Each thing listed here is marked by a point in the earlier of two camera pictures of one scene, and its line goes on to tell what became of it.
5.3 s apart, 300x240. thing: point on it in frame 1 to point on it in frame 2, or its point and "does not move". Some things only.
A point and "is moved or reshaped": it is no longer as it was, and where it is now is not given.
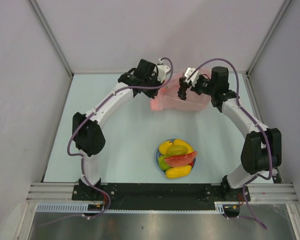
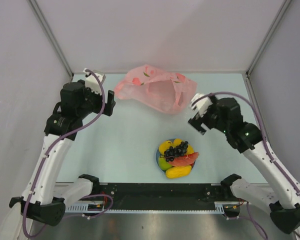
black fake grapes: (183, 86) to (170, 153)
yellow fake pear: (163, 147) does not move
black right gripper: (195, 89) to (196, 123)
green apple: (162, 164) does not move
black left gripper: (151, 94) to (98, 109)
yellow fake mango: (177, 141) does not move
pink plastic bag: (168, 98) is moved or reshaped
